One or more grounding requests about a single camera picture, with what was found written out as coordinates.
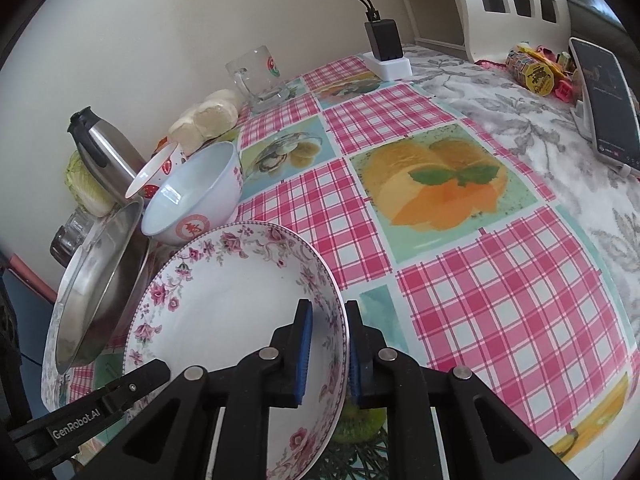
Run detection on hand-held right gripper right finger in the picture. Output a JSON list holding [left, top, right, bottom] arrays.
[[345, 300, 576, 480]]

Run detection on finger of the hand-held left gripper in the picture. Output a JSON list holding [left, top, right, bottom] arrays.
[[102, 360, 171, 413]]

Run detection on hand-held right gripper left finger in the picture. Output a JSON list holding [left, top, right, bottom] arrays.
[[105, 299, 313, 480]]

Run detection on pink floral plate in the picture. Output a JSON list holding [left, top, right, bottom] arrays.
[[122, 221, 348, 480]]

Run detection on stainless steel pan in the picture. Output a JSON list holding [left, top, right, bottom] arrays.
[[52, 196, 151, 375]]

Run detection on white bowl with red emblem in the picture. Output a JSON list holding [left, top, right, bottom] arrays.
[[141, 141, 245, 247]]

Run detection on small strawberry print bowl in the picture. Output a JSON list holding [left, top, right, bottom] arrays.
[[125, 141, 188, 200]]

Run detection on pink plaid printed tablecloth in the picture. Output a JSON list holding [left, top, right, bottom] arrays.
[[65, 55, 640, 480]]

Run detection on clear glass cup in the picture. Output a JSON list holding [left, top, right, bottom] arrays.
[[67, 207, 103, 241]]

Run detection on napa cabbage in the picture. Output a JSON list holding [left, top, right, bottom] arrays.
[[64, 152, 116, 217]]

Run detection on stainless steel thermos jug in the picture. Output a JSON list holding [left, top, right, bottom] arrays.
[[67, 106, 146, 206]]

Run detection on bag of steamed buns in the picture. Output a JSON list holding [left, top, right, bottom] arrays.
[[167, 89, 242, 156]]

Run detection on clear glass mug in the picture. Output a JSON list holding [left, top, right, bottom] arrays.
[[225, 46, 296, 115]]

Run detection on white power strip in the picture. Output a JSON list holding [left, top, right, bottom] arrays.
[[361, 52, 413, 81]]

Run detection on black charger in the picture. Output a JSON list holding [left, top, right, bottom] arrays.
[[364, 19, 403, 62]]

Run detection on yellow patterned snack tube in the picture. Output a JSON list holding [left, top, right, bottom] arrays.
[[506, 45, 557, 95]]

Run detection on pink snack packets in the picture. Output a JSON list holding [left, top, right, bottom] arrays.
[[537, 46, 583, 105]]

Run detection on smartphone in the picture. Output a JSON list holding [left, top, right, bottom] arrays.
[[569, 37, 640, 173]]

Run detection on glass teapot with dark handle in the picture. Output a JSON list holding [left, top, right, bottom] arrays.
[[50, 225, 81, 268]]

